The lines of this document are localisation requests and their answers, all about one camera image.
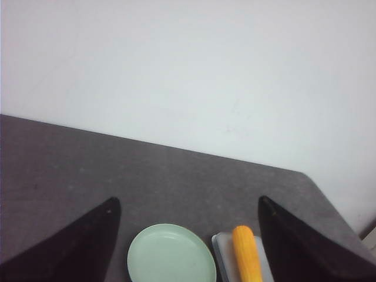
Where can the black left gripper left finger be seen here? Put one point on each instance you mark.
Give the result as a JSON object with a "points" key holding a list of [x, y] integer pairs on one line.
{"points": [[80, 251]]}

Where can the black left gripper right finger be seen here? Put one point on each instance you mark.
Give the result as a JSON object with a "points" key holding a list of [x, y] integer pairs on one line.
{"points": [[297, 252]]}

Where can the yellow corn cob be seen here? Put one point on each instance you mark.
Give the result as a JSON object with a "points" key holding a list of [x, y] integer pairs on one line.
{"points": [[246, 254]]}

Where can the silver digital kitchen scale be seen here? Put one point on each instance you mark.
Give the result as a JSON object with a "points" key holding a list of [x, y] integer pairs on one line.
{"points": [[224, 251]]}

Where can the green round plate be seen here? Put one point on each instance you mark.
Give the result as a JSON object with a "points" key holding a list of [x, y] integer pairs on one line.
{"points": [[169, 252]]}

